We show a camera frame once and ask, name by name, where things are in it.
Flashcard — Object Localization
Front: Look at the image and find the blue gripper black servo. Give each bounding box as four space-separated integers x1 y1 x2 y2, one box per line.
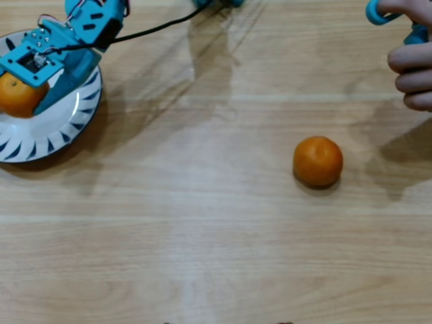
22 20 102 115

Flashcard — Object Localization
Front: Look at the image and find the small orange with green stem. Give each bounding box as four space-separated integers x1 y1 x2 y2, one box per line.
0 72 51 119

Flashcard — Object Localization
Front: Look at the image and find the orange with mottled skin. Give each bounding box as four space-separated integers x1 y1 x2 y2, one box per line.
292 136 344 188

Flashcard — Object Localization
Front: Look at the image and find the blue leader arm handle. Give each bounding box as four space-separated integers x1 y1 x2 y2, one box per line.
366 0 432 47

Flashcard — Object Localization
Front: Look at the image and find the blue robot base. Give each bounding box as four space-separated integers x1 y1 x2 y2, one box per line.
192 0 244 8

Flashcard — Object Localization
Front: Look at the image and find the white plate with blue strokes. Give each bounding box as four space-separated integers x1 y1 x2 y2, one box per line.
0 30 104 164

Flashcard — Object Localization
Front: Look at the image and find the person's hand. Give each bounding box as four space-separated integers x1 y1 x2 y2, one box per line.
379 0 432 112

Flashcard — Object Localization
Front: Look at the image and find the blue wrist camera module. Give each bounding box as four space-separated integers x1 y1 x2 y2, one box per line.
0 43 65 90

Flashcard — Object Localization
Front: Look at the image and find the black camera cable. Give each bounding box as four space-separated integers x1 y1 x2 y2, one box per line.
33 3 207 65

